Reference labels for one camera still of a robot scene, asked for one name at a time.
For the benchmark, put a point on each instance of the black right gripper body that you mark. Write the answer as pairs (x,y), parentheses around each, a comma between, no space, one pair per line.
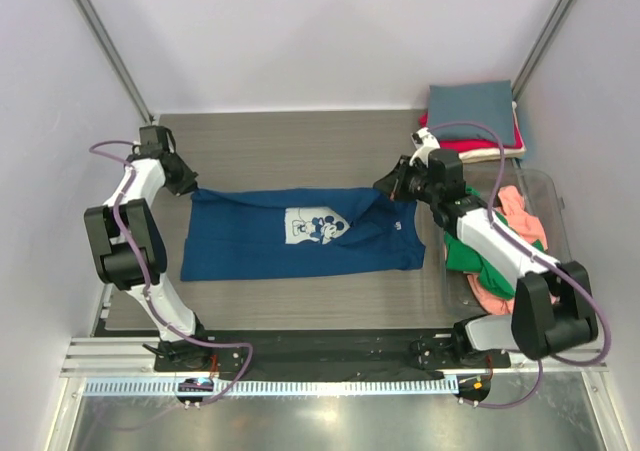
(416,185)

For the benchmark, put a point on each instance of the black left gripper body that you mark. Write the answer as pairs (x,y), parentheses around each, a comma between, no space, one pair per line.
(176,160)

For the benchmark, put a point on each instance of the blue mickey print t-shirt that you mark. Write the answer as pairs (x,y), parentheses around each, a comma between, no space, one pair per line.
(298,233)

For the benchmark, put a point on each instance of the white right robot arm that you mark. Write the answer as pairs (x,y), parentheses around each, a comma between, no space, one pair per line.
(554,310)

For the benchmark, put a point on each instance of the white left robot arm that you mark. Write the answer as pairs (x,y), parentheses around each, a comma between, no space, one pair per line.
(127,248)

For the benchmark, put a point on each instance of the folded cream t-shirt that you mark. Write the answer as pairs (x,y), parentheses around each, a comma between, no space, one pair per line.
(490,153)

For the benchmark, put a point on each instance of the folded red t-shirt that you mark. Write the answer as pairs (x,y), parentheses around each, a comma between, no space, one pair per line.
(465,145)

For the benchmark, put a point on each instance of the folded grey-blue t-shirt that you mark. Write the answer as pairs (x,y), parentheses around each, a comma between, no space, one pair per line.
(462,112)

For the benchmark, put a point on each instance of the clear plastic bin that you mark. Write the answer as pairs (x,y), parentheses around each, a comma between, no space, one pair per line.
(541,201)

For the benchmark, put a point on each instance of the green t-shirt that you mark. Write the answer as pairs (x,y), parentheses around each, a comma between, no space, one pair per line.
(460,257)

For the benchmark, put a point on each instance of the salmon pink t-shirt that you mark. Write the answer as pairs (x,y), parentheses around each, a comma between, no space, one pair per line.
(493,293)

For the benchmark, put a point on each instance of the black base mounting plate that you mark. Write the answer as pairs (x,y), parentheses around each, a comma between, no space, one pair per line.
(347,355)

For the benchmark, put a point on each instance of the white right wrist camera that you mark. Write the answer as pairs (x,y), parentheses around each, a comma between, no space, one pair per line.
(424,142)

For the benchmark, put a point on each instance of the right aluminium frame post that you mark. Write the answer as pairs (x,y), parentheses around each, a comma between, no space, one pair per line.
(549,31)

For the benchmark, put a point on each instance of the aluminium frame post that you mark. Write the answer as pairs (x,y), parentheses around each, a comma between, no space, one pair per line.
(549,31)
(102,37)

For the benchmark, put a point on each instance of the left aluminium frame post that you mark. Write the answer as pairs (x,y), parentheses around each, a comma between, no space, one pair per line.
(102,37)

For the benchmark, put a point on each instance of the aluminium rail profile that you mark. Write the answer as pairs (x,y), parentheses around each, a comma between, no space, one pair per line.
(121,355)

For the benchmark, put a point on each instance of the slotted cable duct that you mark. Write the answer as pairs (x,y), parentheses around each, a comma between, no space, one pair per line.
(201,388)

